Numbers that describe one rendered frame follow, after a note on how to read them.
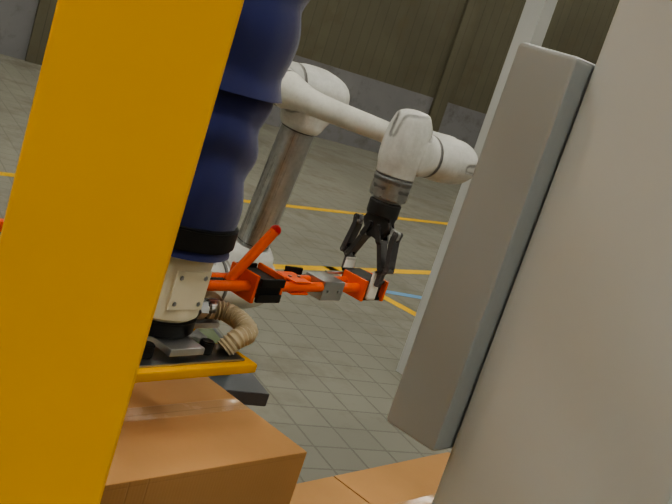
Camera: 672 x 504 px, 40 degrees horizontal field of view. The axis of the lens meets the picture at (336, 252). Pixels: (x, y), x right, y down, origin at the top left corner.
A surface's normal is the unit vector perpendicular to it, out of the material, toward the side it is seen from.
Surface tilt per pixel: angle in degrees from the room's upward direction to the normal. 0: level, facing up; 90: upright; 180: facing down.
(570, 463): 90
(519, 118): 90
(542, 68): 90
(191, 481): 90
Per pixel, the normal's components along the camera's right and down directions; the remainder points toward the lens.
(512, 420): -0.65, -0.04
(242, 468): 0.69, 0.36
